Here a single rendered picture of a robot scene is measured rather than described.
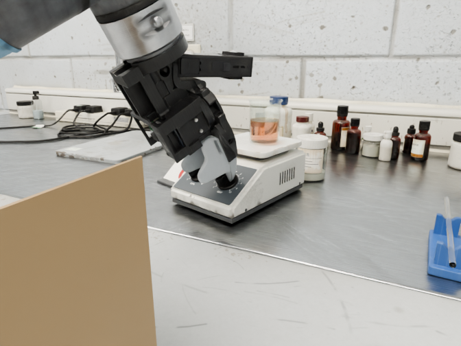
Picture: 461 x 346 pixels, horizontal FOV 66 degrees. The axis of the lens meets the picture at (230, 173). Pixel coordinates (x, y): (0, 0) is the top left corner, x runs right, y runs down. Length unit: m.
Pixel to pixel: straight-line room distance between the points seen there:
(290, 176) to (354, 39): 0.54
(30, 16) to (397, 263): 0.42
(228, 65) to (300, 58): 0.65
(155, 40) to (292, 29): 0.74
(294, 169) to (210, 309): 0.32
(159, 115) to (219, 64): 0.09
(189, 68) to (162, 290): 0.24
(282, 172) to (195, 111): 0.21
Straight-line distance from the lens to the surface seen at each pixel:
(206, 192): 0.52
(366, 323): 0.35
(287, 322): 0.34
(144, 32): 0.37
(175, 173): 0.67
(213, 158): 0.46
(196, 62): 0.41
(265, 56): 1.10
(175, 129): 0.42
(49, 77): 1.65
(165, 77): 0.40
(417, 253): 0.48
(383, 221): 0.55
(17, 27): 0.33
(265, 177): 0.53
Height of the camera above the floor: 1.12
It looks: 18 degrees down
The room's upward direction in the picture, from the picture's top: straight up
